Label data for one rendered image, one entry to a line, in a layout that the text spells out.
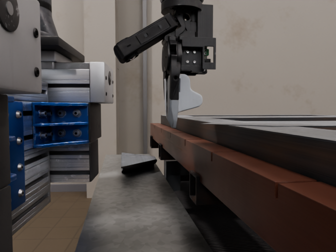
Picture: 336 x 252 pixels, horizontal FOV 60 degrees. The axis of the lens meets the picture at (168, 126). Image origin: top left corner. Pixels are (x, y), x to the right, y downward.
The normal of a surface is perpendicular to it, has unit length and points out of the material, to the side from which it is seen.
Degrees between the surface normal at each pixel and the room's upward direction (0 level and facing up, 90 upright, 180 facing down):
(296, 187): 0
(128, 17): 90
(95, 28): 90
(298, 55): 90
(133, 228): 0
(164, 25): 88
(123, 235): 0
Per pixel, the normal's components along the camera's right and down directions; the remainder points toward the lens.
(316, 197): 0.00, -1.00
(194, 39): 0.16, 0.06
